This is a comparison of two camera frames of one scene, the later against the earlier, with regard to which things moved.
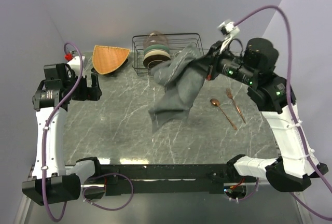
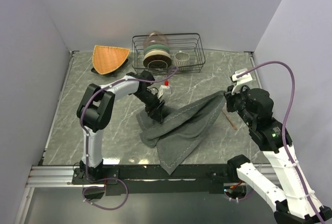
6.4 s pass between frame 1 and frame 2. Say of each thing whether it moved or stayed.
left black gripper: moved
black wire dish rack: stayed
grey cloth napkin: moved
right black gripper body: moved
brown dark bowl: stayed
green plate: stayed
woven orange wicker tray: stayed
